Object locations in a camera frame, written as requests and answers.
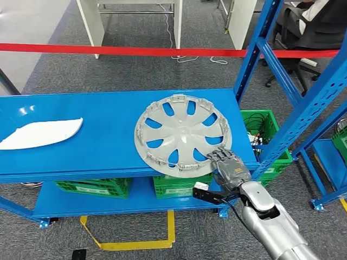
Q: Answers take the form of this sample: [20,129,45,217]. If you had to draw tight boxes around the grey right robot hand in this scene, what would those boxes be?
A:
[206,146,253,192]

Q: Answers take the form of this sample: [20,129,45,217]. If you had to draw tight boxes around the grey plastic hubcap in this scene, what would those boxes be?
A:
[134,94,233,179]

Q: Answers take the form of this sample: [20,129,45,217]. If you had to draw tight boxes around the blue metal shelf rack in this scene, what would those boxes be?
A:
[0,0,347,230]
[291,102,347,212]

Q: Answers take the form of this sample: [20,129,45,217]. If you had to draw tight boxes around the white curved plastic part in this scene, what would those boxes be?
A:
[0,117,84,151]

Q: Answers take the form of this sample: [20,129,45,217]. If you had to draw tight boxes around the yellow floor tape outline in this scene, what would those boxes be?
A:
[79,210,176,252]

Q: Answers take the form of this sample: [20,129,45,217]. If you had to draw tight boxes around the white table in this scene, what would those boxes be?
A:
[216,0,259,50]
[76,0,183,59]

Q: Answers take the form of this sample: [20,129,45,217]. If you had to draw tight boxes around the black office chair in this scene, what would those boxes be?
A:
[264,0,347,98]

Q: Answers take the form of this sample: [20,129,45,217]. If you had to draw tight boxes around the red barrier belt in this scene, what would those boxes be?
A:
[0,43,339,59]

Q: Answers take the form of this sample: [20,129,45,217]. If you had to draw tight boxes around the black robot foot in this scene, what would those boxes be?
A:
[71,248,87,260]

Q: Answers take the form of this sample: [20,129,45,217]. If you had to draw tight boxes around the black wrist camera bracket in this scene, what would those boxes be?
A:
[192,187,242,207]

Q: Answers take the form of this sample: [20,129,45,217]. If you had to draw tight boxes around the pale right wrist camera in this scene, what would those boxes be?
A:
[193,181,210,193]

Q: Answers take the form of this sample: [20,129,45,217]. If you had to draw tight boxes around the black cable coil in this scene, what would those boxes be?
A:
[243,113,268,144]

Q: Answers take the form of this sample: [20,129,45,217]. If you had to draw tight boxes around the white cable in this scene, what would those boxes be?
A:
[158,3,228,66]

